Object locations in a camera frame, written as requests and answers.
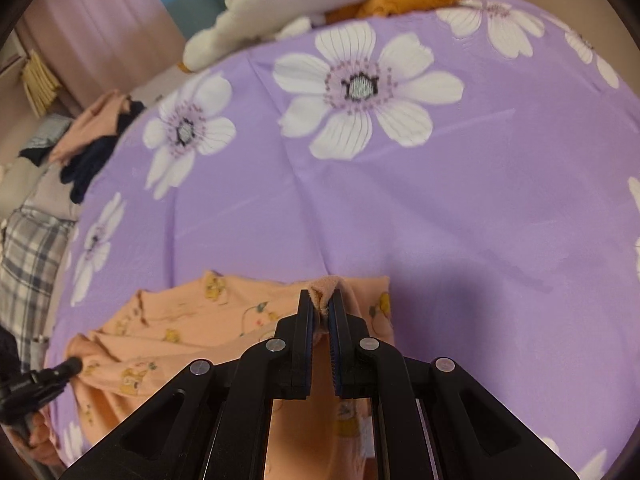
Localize person's left hand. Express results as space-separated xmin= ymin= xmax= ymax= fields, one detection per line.
xmin=22 ymin=406 xmax=65 ymax=467

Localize grey cloth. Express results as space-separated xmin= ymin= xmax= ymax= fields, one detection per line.
xmin=0 ymin=112 xmax=83 ymax=223

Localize crumpled peach cloth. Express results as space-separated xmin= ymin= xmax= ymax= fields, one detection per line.
xmin=49 ymin=89 xmax=132 ymax=165

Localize peach cartoon print pants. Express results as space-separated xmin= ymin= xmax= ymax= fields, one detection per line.
xmin=67 ymin=270 xmax=396 ymax=480

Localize pink curtain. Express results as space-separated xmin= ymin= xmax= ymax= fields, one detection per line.
xmin=20 ymin=0 xmax=187 ymax=111

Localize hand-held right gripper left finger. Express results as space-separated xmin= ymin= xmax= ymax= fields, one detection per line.
xmin=60 ymin=289 xmax=316 ymax=480

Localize yellow woven item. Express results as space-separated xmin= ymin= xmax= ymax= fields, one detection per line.
xmin=21 ymin=49 xmax=63 ymax=118

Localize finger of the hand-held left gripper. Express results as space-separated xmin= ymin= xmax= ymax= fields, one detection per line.
xmin=29 ymin=356 xmax=84 ymax=387

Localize purple floral bedsheet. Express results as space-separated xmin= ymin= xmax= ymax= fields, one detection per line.
xmin=45 ymin=0 xmax=640 ymax=480

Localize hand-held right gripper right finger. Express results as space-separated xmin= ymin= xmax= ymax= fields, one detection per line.
xmin=329 ymin=290 xmax=581 ymax=480

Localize plaid cloth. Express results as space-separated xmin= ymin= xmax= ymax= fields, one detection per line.
xmin=0 ymin=207 xmax=73 ymax=366

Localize dark navy cloth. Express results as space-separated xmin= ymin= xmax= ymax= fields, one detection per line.
xmin=60 ymin=101 xmax=147 ymax=206

